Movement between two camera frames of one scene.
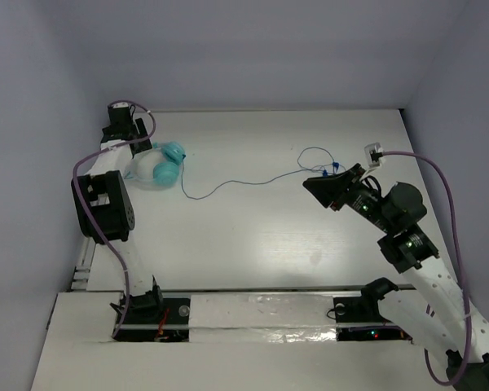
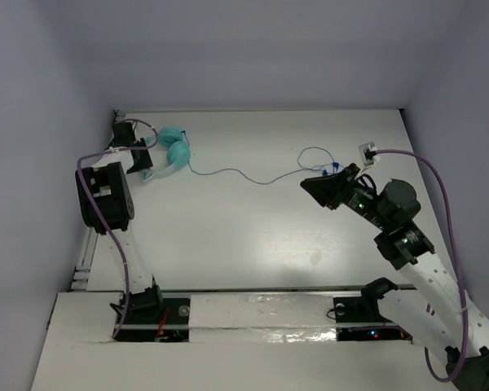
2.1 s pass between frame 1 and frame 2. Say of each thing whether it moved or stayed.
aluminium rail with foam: stayed
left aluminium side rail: stayed
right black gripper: stayed
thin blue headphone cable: moved
